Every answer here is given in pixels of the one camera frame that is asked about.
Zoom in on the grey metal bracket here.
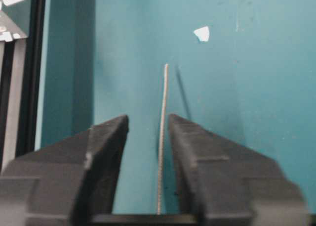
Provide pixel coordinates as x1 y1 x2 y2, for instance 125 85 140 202
0 0 31 43

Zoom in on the black aluminium frame rail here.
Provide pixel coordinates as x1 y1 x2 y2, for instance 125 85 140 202
0 0 45 170

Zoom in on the thin steel wire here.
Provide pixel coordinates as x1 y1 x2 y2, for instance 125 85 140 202
156 63 169 215

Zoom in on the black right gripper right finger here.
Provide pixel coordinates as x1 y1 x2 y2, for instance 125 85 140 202
168 114 309 226

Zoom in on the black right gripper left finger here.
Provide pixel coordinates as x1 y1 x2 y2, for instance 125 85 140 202
0 115 128 226

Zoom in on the white tape scrap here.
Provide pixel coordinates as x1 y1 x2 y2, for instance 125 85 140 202
193 26 210 42

